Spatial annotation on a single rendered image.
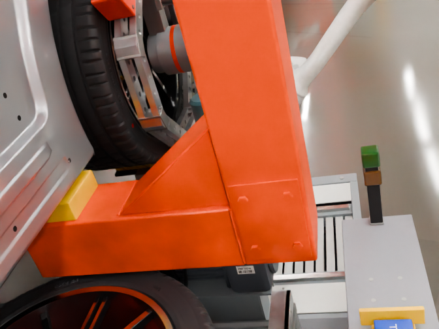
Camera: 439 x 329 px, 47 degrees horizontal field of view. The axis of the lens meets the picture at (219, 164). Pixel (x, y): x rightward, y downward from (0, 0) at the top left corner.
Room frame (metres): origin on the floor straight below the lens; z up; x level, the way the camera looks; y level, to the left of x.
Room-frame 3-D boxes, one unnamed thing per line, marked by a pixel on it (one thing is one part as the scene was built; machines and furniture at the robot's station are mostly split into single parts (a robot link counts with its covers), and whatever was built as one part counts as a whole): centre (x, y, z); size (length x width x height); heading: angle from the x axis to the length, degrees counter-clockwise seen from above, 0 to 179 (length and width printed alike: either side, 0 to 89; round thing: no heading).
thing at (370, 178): (0.97, -0.34, 0.59); 0.04 x 0.04 x 0.04; 73
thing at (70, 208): (1.06, 0.39, 0.70); 0.14 x 0.14 x 0.05; 73
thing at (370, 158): (0.97, -0.34, 0.64); 0.04 x 0.04 x 0.04; 73
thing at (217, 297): (1.19, 0.11, 0.26); 0.42 x 0.18 x 0.35; 73
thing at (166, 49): (1.48, 0.00, 0.85); 0.21 x 0.14 x 0.14; 73
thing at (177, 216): (1.01, 0.23, 0.69); 0.52 x 0.17 x 0.35; 73
